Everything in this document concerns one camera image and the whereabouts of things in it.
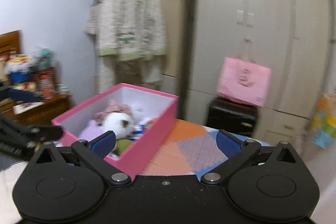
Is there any blue wet wipes pack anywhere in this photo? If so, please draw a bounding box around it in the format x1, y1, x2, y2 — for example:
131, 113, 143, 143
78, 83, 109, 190
129, 123, 153, 141

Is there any green soft ball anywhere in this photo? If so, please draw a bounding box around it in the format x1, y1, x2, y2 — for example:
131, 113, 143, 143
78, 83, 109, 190
114, 139, 133, 156

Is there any cream fluffy cardigan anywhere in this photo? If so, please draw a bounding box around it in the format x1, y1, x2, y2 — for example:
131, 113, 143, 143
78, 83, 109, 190
85, 0, 168, 92

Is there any white brown plush toy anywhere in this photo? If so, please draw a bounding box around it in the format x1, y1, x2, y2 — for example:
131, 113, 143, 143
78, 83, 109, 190
102, 113, 134, 140

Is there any pink paper shopping bag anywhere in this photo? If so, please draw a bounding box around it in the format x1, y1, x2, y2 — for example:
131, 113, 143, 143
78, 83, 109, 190
216, 39, 273, 107

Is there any pink floral fabric item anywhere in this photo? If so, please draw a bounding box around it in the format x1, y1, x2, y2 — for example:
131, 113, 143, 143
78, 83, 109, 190
94, 99, 133, 124

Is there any pink cardboard box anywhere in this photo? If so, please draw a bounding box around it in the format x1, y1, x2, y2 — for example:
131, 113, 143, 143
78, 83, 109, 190
52, 84, 178, 177

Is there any colourful hanging gift bag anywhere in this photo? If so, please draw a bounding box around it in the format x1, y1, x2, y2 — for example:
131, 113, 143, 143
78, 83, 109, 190
312, 93, 335, 149

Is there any small white plush toy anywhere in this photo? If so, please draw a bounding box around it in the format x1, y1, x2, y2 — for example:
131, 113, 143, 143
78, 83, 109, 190
129, 102, 145, 124

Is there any purple plush toy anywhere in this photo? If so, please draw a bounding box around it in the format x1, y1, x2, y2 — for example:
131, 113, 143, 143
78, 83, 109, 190
78, 120, 104, 141

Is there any beige wardrobe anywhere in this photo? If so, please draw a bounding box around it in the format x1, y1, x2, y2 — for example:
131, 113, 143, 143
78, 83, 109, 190
162, 0, 332, 143

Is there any wooden side cabinet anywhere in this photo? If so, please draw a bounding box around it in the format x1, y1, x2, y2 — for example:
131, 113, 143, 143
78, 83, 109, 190
1, 93, 72, 126

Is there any black suitcase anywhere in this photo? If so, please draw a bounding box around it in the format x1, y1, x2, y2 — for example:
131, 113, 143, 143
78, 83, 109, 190
206, 97, 259, 137

